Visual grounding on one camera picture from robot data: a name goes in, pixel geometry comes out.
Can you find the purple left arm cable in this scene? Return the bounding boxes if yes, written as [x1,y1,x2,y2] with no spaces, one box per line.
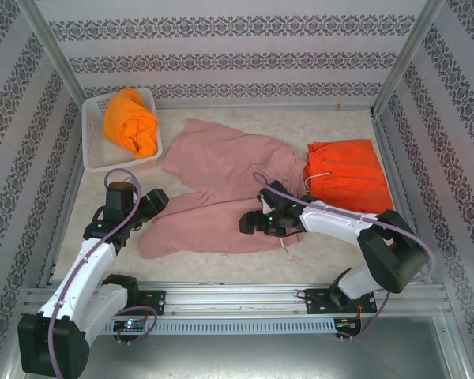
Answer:
[47,167,159,379]

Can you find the light orange shorts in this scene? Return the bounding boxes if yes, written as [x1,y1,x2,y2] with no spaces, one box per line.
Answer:
[103,88,160,161]

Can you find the grey metal shelf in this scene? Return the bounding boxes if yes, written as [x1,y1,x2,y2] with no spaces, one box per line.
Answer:
[7,333,471,379]

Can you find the aluminium frame post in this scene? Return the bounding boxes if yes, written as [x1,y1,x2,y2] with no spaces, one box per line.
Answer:
[17,0,88,102]
[370,0,446,118]

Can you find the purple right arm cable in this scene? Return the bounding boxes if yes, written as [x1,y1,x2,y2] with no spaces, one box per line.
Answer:
[251,171,438,343]

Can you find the slotted grey cable duct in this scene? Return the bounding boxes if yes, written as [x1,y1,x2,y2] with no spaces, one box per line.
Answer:
[96,318,337,335]

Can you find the aluminium frame bar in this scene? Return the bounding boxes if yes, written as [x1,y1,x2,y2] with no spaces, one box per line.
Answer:
[38,157,86,288]
[371,112,435,284]
[157,100,376,112]

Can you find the white plastic basket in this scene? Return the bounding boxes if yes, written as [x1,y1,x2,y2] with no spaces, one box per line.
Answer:
[81,87,164,174]

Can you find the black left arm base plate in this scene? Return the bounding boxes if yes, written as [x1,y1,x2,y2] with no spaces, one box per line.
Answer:
[134,290,167,316]

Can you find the red-orange shorts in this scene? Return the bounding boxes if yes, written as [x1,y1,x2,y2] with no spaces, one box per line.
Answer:
[302,138,396,216]

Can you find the pink shorts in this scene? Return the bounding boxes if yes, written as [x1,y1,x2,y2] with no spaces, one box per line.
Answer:
[137,119,307,260]

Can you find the aluminium mounting rail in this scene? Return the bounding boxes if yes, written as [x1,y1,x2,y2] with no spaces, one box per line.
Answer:
[21,280,447,317]

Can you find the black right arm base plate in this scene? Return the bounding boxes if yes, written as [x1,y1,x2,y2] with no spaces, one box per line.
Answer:
[304,287,376,316]

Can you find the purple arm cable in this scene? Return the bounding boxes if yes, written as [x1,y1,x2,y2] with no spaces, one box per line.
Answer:
[251,171,438,343]
[47,167,159,379]

